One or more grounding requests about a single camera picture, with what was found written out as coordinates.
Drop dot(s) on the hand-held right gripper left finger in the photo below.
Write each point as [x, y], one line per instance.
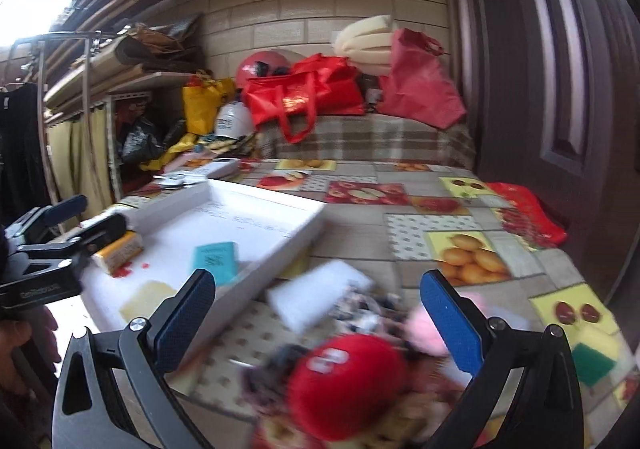
[185, 314]

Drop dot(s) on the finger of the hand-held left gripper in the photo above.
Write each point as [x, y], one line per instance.
[67, 210]
[105, 231]

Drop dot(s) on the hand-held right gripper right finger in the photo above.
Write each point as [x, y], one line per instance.
[452, 324]

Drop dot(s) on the yellow orange bar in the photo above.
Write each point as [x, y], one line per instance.
[120, 251]

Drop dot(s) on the pink fluffy ball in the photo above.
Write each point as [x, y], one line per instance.
[420, 326]

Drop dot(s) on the teal packet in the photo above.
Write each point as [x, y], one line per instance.
[215, 261]

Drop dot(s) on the white foam tray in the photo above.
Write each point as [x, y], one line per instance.
[200, 224]

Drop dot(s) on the red plush toy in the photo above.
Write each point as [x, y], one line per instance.
[345, 384]

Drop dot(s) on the white foam block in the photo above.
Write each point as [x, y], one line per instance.
[315, 299]

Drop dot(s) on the person's left hand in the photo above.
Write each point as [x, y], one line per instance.
[22, 341]

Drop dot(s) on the yellow curtain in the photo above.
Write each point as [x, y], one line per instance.
[75, 154]

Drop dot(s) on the black garment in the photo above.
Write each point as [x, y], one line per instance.
[20, 144]

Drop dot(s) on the small white device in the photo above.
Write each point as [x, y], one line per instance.
[175, 179]

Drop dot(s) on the dark patterned cloth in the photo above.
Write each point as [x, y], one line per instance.
[365, 311]

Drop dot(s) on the black plastic bag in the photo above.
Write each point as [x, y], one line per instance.
[140, 139]

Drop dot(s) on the yellow cloth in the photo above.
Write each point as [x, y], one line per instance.
[175, 149]

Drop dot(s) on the white power bank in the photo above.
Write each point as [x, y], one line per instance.
[217, 168]

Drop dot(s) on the red printed plastic bag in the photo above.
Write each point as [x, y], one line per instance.
[530, 211]

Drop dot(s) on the long beige boards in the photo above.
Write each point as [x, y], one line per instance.
[100, 69]

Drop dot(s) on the green and yellow sponge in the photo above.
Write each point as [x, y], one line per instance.
[592, 364]

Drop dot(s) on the chrome clothes rack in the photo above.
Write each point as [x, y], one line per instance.
[91, 59]

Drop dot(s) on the metal storage shelf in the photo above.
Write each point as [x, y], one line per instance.
[150, 79]

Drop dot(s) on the yellow bag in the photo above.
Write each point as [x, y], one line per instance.
[202, 104]

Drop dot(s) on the white helmet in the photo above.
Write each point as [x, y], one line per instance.
[232, 121]

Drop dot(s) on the plaid blanket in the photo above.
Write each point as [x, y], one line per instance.
[380, 139]

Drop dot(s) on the brown cardboard pile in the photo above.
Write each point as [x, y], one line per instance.
[165, 36]

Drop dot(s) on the red helmet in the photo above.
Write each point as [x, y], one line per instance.
[260, 65]

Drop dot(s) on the red nonwoven bag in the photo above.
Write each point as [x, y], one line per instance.
[425, 84]

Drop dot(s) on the red tote bag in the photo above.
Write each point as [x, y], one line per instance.
[310, 94]

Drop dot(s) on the brown metal door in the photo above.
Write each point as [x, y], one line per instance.
[550, 79]

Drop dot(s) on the cream foam stack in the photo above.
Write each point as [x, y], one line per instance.
[360, 44]

